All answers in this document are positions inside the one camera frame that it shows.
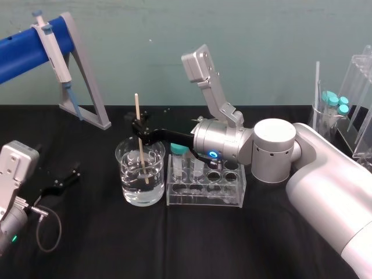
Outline uncapped clear test tube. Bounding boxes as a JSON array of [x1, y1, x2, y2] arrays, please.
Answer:
[[189, 158, 205, 184]]

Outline glass beaker with water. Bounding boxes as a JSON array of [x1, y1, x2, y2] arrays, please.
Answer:
[[115, 137, 167, 208]]

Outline thin dark left gripper cable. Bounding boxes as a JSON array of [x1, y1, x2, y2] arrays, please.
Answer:
[[27, 203, 62, 253]]

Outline tall clear acrylic stand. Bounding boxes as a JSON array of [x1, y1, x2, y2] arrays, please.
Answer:
[[336, 44, 372, 173]]

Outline blue pipette stand bar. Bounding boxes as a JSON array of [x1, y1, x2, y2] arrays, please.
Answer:
[[0, 16, 80, 85]]

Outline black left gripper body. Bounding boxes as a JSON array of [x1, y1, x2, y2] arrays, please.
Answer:
[[37, 185, 65, 204]]

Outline thin dark right gripper cable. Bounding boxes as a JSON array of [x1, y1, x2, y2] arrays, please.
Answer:
[[188, 146, 223, 171]]

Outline tan stick thermometer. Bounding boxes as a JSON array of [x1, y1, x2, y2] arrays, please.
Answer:
[[134, 93, 151, 185]]

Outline black table cloth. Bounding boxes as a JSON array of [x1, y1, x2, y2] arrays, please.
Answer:
[[0, 103, 372, 279]]

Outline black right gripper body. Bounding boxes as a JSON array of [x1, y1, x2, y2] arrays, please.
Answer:
[[151, 129, 196, 148]]

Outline grey pipette stand frame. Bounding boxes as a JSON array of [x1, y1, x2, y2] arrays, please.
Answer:
[[58, 11, 112, 130]]

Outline clear acrylic test tube rack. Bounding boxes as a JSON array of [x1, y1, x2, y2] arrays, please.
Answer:
[[166, 144, 248, 209]]

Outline thin dark gripper cable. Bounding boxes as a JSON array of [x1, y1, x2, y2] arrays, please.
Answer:
[[27, 203, 62, 253], [188, 146, 223, 171]]

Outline empty glass beaker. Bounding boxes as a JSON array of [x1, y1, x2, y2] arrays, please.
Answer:
[[312, 98, 350, 138]]

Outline white and blue pipette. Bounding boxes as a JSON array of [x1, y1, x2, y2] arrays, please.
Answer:
[[31, 9, 84, 122]]

